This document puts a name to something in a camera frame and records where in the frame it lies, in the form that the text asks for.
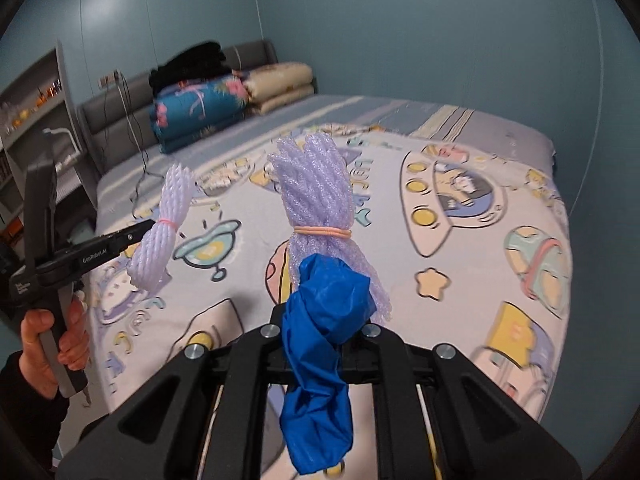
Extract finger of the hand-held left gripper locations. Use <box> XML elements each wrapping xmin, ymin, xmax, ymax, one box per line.
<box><xmin>107</xmin><ymin>219</ymin><xmax>157</xmax><ymax>257</ymax></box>

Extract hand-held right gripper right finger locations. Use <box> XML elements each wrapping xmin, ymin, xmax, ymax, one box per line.
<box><xmin>340</xmin><ymin>317</ymin><xmax>583</xmax><ymax>480</ymax></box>

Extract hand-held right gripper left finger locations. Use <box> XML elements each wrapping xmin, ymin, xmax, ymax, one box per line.
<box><xmin>55</xmin><ymin>302</ymin><xmax>291</xmax><ymax>480</ymax></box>

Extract small pale foam net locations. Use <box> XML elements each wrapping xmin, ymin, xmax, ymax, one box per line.
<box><xmin>125</xmin><ymin>162</ymin><xmax>197</xmax><ymax>293</ymax></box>

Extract blue plastic bag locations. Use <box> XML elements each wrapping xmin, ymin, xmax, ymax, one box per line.
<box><xmin>279</xmin><ymin>253</ymin><xmax>377</xmax><ymax>476</ymax></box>

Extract large purple foam net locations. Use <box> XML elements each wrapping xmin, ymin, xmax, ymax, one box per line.
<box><xmin>266</xmin><ymin>132</ymin><xmax>393</xmax><ymax>323</ymax></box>

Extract person's left forearm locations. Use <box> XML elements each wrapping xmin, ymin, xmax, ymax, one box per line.
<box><xmin>0</xmin><ymin>350</ymin><xmax>71</xmax><ymax>480</ymax></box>

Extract person's left hand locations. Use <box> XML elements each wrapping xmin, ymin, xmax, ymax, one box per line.
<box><xmin>20</xmin><ymin>290</ymin><xmax>92</xmax><ymax>400</ymax></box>

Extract orange box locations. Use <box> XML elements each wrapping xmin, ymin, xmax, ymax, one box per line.
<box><xmin>0</xmin><ymin>215</ymin><xmax>23</xmax><ymax>247</ymax></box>

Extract grey padded headboard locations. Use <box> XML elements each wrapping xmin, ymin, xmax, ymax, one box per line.
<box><xmin>77</xmin><ymin>40</ymin><xmax>278</xmax><ymax>181</ymax></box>

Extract white bent lamp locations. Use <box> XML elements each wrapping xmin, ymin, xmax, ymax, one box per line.
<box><xmin>42</xmin><ymin>127</ymin><xmax>83</xmax><ymax>168</ymax></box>

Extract cartoon printed blanket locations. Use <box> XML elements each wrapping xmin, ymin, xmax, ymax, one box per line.
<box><xmin>87</xmin><ymin>117</ymin><xmax>573</xmax><ymax>480</ymax></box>

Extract grey white shelf unit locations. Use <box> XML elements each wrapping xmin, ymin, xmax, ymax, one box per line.
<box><xmin>0</xmin><ymin>40</ymin><xmax>96</xmax><ymax>241</ymax></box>

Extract blue floral folded quilt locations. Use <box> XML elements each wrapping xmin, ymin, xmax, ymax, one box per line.
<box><xmin>151</xmin><ymin>74</ymin><xmax>249</xmax><ymax>155</ymax></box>

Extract orange shelf ornaments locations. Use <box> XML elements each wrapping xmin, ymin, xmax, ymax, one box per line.
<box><xmin>12</xmin><ymin>80</ymin><xmax>63</xmax><ymax>128</ymax></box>

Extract black clothes pile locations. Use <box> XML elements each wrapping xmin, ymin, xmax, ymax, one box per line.
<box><xmin>148</xmin><ymin>41</ymin><xmax>241</xmax><ymax>96</ymax></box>

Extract beige folded quilt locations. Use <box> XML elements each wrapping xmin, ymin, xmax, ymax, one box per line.
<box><xmin>243</xmin><ymin>62</ymin><xmax>317</xmax><ymax>115</ymax></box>

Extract black charging cable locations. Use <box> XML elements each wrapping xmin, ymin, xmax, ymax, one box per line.
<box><xmin>102</xmin><ymin>70</ymin><xmax>166</xmax><ymax>221</ymax></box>

